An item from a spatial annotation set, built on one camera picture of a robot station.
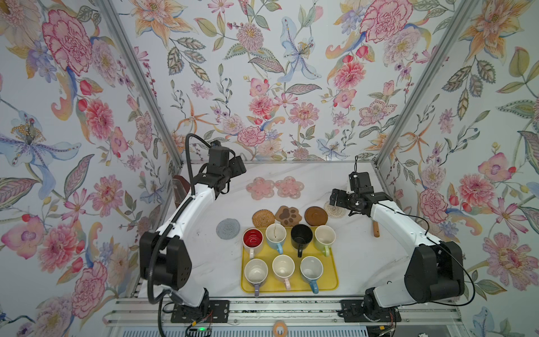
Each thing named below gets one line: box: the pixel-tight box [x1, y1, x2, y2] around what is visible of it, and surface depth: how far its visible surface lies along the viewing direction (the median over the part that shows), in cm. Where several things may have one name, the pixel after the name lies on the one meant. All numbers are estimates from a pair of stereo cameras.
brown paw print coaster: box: [275, 205, 303, 227], surface depth 100 cm
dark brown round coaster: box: [303, 205, 328, 227], surface depth 101 cm
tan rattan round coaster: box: [251, 209, 276, 229], surface depth 100 cm
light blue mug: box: [265, 223, 288, 255], surface depth 86 cm
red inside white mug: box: [242, 227, 264, 260], surface depth 86 cm
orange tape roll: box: [272, 320, 289, 337], surface depth 72 cm
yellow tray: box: [241, 226, 339, 293], surface depth 82 cm
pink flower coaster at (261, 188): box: [245, 176, 276, 201], surface depth 112 cm
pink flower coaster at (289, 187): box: [275, 176, 305, 200], surface depth 112 cm
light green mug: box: [314, 224, 337, 257], surface depth 85 cm
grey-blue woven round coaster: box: [216, 217, 241, 241], surface depth 97 cm
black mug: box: [290, 223, 314, 258], surface depth 86 cm
